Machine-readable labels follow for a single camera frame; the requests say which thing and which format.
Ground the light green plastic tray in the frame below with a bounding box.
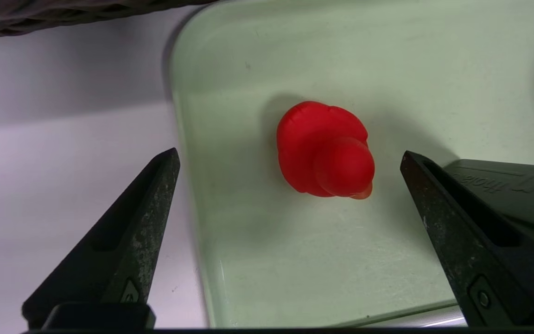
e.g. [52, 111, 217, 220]
[170, 0, 534, 329]

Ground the small red rubber toy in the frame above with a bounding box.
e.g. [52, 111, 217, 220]
[276, 101, 375, 200]

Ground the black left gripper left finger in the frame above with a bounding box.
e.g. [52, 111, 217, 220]
[21, 148, 181, 330]

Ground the dark brown wicker basket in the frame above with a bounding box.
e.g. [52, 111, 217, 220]
[0, 0, 212, 39]

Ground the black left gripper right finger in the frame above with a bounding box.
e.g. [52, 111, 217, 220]
[400, 150, 534, 328]

